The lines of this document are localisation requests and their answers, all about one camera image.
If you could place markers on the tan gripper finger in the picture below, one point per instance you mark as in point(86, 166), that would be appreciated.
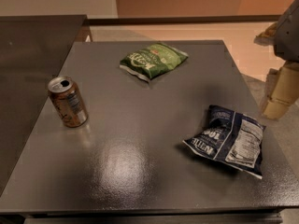
point(281, 90)
point(266, 37)

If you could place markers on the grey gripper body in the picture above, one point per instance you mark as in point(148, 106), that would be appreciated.
point(288, 34)

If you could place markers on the blue chip bag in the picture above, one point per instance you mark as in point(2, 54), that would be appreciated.
point(232, 138)

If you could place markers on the green jalapeno chip bag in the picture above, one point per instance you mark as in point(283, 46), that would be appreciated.
point(153, 61)

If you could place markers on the orange soda can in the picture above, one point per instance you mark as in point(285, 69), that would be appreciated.
point(66, 98)

